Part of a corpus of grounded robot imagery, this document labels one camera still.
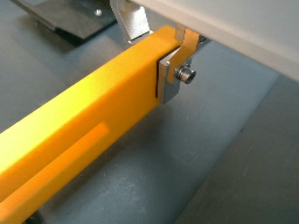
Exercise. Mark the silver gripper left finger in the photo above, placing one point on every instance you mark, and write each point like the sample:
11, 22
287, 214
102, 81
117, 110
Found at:
131, 19

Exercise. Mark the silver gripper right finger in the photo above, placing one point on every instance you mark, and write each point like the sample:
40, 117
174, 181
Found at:
177, 73

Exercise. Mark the yellow double-square block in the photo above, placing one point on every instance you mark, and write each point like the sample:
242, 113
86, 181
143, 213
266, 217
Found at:
53, 144

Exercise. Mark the black curved stand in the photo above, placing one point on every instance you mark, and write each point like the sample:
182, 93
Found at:
77, 20

